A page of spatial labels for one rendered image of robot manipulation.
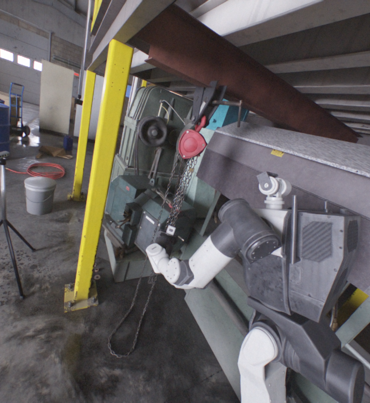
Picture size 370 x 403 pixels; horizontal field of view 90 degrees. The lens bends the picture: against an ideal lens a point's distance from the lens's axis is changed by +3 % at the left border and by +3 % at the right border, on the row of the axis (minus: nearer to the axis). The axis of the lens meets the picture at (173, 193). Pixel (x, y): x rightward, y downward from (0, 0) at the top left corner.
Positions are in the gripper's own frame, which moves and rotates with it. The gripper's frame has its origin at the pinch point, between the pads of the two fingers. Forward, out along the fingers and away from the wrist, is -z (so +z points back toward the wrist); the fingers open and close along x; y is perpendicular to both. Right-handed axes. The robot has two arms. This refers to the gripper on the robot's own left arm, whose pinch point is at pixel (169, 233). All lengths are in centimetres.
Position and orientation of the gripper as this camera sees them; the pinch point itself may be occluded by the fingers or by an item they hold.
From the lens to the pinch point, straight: 111.2
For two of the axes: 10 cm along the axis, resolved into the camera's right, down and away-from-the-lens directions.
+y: 2.9, -8.9, -3.4
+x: 9.3, 3.5, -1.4
